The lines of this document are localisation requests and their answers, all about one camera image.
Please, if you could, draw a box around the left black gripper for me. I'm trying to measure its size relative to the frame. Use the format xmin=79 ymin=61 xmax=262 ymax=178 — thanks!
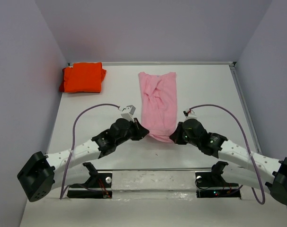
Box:
xmin=115 ymin=118 xmax=148 ymax=146

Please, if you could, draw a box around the pink t-shirt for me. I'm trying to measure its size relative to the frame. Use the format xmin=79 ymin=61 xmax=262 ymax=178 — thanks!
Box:
xmin=138 ymin=72 xmax=178 ymax=143

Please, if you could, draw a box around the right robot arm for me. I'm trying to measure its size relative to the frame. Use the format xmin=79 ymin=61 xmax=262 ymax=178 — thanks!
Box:
xmin=170 ymin=119 xmax=287 ymax=206

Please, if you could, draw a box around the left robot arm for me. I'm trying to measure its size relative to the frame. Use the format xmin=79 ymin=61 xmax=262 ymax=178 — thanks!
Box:
xmin=17 ymin=118 xmax=149 ymax=202

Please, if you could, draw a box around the folded orange t-shirt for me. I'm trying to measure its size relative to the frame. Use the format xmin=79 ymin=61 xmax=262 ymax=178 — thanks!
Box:
xmin=59 ymin=62 xmax=107 ymax=93

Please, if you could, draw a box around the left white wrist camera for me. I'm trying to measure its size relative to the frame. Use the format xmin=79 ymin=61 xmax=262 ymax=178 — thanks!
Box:
xmin=118 ymin=105 xmax=136 ymax=121

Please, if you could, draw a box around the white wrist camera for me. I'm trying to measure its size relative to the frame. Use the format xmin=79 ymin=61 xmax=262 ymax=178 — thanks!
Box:
xmin=118 ymin=105 xmax=136 ymax=121
xmin=183 ymin=109 xmax=197 ymax=120

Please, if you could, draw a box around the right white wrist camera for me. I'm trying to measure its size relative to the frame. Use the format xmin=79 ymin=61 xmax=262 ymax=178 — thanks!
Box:
xmin=183 ymin=109 xmax=197 ymax=120

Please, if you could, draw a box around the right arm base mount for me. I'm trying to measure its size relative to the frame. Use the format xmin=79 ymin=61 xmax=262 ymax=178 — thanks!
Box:
xmin=195 ymin=161 xmax=241 ymax=199

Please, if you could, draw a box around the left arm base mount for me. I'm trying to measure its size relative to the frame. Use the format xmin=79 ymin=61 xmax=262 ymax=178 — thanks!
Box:
xmin=67 ymin=162 xmax=113 ymax=199

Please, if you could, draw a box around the aluminium table edge rail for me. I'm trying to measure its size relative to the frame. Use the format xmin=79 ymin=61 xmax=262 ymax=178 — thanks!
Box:
xmin=67 ymin=61 xmax=236 ymax=67

